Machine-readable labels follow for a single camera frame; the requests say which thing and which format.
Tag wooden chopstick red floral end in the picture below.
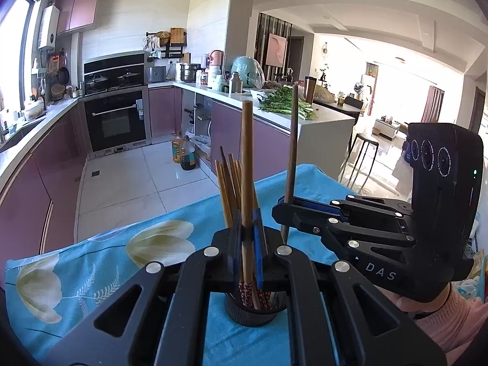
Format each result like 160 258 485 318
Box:
228 154 242 210
240 100 260 310
232 160 242 210

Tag dark wooden chopstick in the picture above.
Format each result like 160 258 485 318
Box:
280 83 300 245

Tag pink sleeve right forearm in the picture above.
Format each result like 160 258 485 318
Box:
415 288 487 365

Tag purple kitchen cabinets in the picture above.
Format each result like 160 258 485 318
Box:
0 85 302 275

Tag person's right hand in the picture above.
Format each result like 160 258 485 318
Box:
377 283 452 315

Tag black mesh utensil holder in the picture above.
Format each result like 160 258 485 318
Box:
223 224 290 328

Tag black stool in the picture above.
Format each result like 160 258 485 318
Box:
339 133 380 192

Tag green vegetables bunch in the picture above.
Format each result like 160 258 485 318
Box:
257 86 316 121

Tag dark sauce bottle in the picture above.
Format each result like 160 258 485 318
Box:
180 135 196 170

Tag blue floral tablecloth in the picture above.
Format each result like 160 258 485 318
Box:
4 163 356 366

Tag cooking oil bottle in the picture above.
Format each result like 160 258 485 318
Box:
171 131 184 163

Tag light green appliance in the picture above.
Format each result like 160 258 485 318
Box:
231 56 266 89

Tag pink kettle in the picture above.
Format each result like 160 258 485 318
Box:
209 50 225 68

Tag steel stock pot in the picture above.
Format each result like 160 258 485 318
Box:
179 63 201 83

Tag silver toaster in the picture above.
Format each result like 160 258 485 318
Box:
145 66 166 84

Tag black built-in oven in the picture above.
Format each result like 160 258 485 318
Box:
82 86 151 158

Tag black stove hood unit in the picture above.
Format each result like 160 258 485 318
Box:
83 50 147 96

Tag hanging black pan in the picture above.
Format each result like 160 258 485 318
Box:
57 67 70 86

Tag pink upper cabinets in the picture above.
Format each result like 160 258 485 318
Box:
56 0 99 34

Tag white water heater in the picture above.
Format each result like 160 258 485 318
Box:
38 5 59 50

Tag black wall shelf rack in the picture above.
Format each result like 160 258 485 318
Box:
144 27 187 59

